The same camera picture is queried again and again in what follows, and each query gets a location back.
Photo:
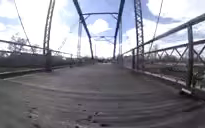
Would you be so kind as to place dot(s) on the metal bridge railing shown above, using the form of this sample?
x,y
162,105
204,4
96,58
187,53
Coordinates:
x,y
23,55
190,50

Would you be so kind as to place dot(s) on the bare tree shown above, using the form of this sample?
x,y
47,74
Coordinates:
x,y
17,45

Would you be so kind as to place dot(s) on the grey worn bridge deck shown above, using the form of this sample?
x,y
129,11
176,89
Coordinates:
x,y
100,90

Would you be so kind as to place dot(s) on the steel bridge truss frame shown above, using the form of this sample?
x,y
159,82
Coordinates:
x,y
86,30

